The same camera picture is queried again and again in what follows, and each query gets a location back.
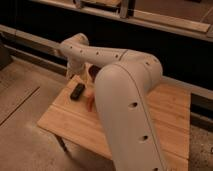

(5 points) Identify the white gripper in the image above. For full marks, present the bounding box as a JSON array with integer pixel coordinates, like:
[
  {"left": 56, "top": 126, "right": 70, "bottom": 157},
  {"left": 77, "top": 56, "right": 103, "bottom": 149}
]
[{"left": 66, "top": 60, "right": 87, "bottom": 80}]

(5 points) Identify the black eraser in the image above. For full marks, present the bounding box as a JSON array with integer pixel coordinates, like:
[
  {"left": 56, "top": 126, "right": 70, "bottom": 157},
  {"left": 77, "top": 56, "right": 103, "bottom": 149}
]
[{"left": 70, "top": 83, "right": 85, "bottom": 100}]

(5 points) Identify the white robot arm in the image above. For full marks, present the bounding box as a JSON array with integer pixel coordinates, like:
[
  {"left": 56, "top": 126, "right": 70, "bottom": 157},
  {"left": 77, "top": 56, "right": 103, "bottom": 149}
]
[{"left": 60, "top": 33, "right": 168, "bottom": 171}]

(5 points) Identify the dark purple bowl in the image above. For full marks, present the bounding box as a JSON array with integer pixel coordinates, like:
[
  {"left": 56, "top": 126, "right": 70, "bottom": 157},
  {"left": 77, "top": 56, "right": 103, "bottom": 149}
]
[{"left": 88, "top": 65, "right": 100, "bottom": 79}]

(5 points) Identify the wooden table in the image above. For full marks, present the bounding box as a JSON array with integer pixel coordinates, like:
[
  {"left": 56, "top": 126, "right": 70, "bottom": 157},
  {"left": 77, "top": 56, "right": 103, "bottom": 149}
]
[{"left": 37, "top": 76, "right": 191, "bottom": 171}]

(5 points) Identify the table leg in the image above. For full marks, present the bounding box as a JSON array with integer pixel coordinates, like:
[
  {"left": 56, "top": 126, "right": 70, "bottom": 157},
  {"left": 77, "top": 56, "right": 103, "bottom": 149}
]
[{"left": 55, "top": 135, "right": 68, "bottom": 153}]

